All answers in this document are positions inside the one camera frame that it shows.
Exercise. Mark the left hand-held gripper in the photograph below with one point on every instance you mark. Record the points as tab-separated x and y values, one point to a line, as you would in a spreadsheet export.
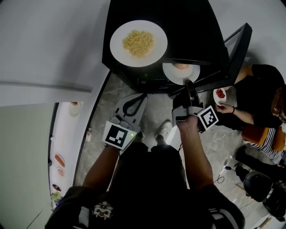
115	135

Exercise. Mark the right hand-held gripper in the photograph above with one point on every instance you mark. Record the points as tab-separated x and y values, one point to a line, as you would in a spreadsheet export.
209	118

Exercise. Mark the white plate with bun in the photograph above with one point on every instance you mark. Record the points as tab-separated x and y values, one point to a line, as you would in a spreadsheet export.
174	77

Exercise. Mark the red strawberries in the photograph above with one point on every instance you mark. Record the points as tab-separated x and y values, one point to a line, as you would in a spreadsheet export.
220	94

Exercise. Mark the white plate with noodles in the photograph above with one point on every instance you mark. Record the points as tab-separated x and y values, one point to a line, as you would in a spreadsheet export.
118	51

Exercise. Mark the black mini fridge cabinet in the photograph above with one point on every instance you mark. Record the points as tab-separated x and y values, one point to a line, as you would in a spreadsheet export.
190	29

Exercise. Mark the person's right forearm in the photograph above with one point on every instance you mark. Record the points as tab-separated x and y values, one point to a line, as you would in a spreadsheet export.
194	156

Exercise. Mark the person's left forearm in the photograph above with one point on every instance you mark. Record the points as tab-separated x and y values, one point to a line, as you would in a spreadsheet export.
100	167

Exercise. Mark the small bowl with red food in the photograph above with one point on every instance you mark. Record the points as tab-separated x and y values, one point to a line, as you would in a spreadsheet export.
217	101

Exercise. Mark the white shelf with food items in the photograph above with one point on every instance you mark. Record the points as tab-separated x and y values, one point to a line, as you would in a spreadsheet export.
62	138

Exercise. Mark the person's right white shoe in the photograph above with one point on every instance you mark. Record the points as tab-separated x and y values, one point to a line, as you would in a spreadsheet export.
164	129

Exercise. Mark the small white red bottle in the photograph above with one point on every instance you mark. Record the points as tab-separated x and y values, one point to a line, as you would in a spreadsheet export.
89	134

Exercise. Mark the white cake slice toy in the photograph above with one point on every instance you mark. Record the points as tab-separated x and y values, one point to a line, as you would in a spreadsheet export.
74	109

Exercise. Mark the orange stool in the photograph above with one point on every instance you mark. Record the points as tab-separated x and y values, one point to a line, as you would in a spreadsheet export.
254	134

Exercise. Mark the person's black clothing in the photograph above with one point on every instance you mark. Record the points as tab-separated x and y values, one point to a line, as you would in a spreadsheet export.
147	190

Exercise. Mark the orange sausage toy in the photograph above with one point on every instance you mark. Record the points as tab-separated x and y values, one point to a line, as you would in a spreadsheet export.
60	160

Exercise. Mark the black white striped cloth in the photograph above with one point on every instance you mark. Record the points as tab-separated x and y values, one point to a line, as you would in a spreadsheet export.
271	138

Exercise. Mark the red white round toy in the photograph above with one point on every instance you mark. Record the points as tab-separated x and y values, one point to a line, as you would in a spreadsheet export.
60	172

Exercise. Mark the red black toy car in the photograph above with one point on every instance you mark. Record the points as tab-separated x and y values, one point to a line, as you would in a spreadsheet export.
56	187

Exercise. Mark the black round device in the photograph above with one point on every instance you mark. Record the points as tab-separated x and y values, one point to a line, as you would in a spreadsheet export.
257	185

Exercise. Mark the green toy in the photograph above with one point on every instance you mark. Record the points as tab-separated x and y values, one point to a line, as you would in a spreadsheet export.
55	196

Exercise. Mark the grey-green window blind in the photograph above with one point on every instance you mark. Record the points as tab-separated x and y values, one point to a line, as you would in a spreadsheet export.
22	167

